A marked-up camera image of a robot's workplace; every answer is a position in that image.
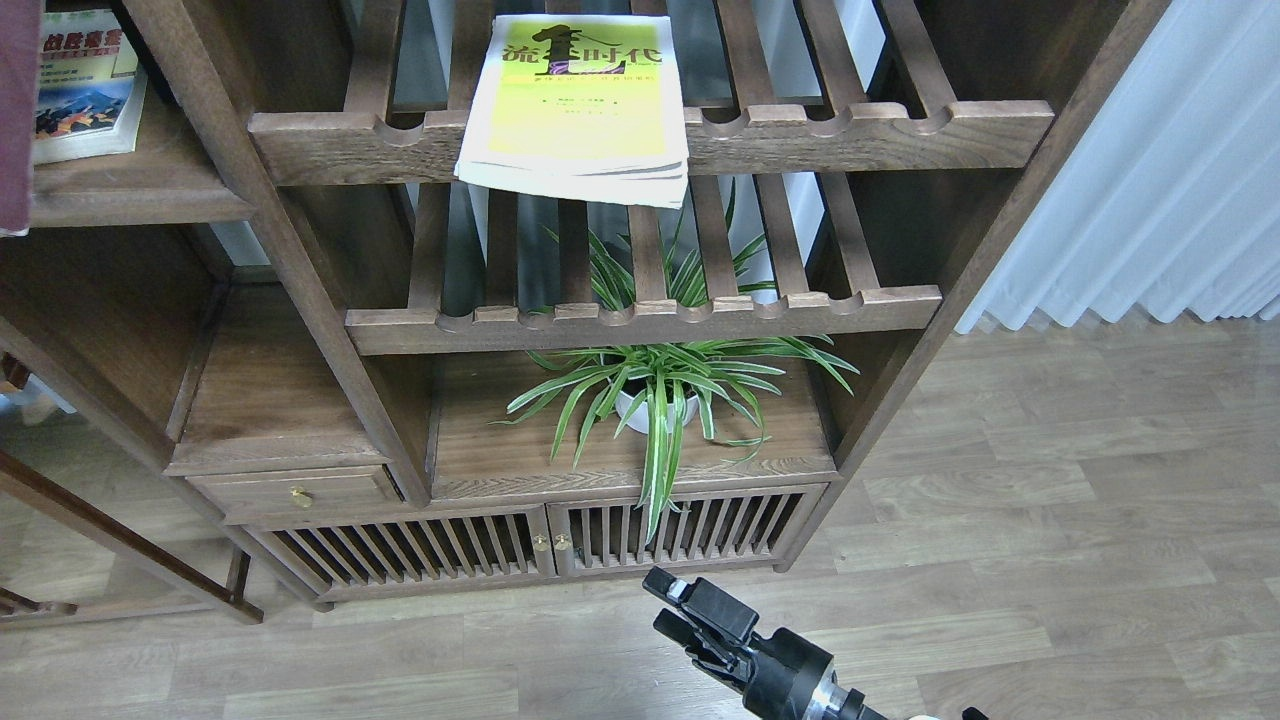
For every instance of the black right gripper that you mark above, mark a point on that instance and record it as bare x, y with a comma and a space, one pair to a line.
779, 677

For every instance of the yellow green paperback book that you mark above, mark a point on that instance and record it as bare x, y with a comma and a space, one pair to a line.
582, 107

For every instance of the maroon hardcover book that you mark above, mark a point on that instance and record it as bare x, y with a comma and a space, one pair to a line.
20, 38

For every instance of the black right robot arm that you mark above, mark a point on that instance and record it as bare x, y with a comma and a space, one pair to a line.
780, 677

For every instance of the white plant pot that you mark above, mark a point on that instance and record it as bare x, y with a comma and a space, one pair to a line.
634, 410

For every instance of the dark wooden bookshelf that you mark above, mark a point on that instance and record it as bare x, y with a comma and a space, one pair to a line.
280, 288

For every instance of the brass drawer knob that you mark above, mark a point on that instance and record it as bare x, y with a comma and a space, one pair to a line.
301, 498

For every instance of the white pleated curtain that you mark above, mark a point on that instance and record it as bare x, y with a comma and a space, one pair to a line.
1170, 203

